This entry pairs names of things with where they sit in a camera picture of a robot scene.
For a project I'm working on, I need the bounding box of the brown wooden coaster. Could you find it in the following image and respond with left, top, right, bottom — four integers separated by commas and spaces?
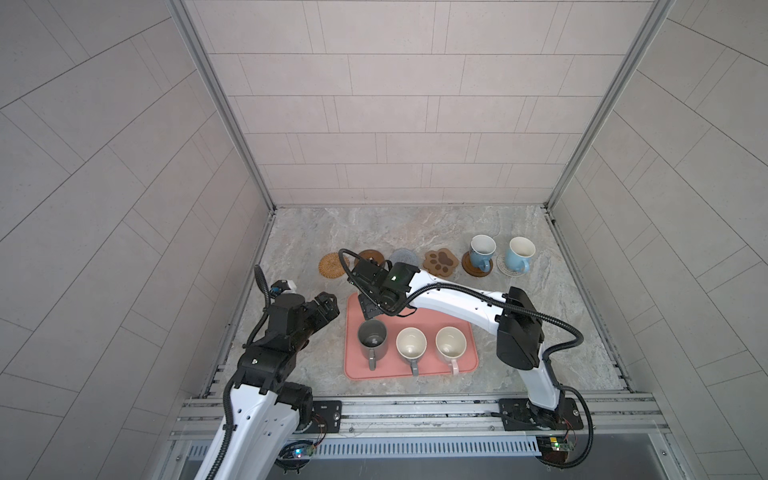
359, 249, 385, 266
461, 251, 494, 278

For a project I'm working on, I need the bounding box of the woven rattan coaster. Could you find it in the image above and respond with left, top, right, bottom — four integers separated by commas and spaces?
318, 252, 349, 279

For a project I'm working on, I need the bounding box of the blue woven round coaster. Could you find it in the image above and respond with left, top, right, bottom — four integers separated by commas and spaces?
389, 248, 422, 267

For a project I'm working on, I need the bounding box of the dark grey mug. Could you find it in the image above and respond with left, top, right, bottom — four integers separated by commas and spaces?
357, 319, 388, 371

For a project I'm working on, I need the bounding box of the cork paw print coaster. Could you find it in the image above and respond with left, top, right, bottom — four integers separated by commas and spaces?
422, 248, 460, 278

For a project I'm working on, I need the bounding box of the blue floral mug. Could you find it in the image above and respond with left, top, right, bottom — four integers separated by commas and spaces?
469, 234, 496, 274

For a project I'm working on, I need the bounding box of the light blue mug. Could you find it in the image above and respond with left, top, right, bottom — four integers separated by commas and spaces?
504, 236, 536, 275

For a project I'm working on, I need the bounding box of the multicolour woven round coaster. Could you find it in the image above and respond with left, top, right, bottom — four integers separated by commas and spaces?
498, 258, 530, 277

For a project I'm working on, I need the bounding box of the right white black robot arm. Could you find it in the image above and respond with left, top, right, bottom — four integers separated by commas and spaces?
338, 248, 594, 470

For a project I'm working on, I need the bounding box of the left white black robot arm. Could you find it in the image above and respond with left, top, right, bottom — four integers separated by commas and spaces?
196, 266, 339, 479

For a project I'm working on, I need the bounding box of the pink silicone tray mat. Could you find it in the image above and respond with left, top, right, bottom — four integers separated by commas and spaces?
344, 294, 479, 380

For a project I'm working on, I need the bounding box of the left green circuit board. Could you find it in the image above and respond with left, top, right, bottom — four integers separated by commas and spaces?
278, 440, 317, 462

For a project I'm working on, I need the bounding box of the green circuit board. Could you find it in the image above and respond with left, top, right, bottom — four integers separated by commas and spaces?
536, 436, 576, 465
278, 440, 317, 462

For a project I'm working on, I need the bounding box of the white vent grille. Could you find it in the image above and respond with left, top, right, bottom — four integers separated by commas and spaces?
311, 435, 542, 460

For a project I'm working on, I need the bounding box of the right green circuit board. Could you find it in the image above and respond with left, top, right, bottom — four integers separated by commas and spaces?
536, 436, 576, 465

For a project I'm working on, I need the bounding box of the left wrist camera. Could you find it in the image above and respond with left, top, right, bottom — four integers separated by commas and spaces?
269, 280, 296, 298

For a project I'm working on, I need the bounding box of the grey handled white mug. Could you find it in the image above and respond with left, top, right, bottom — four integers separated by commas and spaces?
396, 327, 428, 377

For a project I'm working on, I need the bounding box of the pink handled white mug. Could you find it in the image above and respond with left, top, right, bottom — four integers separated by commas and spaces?
435, 326, 467, 375

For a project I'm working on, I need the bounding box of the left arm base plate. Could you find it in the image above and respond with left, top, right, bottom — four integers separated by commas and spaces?
295, 400, 343, 435

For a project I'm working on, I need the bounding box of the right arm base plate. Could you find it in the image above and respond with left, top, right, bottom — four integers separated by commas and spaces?
498, 397, 584, 431

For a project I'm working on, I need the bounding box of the aluminium mounting rail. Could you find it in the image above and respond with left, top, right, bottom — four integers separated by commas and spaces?
170, 391, 669, 440

